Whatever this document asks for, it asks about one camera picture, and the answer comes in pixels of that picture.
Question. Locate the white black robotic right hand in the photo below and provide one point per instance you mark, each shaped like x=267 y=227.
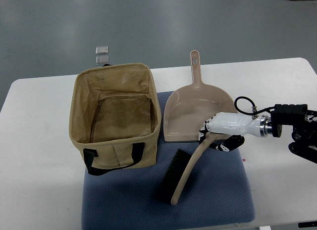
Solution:
x=235 y=125

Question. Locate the pink hand broom black bristles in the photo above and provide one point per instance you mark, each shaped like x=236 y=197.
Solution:
x=179 y=170

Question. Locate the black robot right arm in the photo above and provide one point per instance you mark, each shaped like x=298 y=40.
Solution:
x=302 y=120

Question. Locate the pink plastic dustpan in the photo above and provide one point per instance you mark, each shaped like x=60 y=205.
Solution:
x=188 y=107

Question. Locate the blue padded mat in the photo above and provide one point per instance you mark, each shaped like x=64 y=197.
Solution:
x=217 y=192

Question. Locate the black object at bottom edge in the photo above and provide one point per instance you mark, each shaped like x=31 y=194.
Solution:
x=307 y=224

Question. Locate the lower silver floor plate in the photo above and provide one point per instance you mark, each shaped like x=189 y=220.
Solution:
x=102 y=60

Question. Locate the silver floor plate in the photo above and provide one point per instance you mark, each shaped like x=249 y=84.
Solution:
x=102 y=60
x=100 y=50

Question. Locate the upper silver floor plate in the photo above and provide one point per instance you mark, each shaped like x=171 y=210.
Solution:
x=100 y=50

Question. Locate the yellow fabric bag black handles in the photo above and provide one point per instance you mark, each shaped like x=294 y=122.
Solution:
x=115 y=118

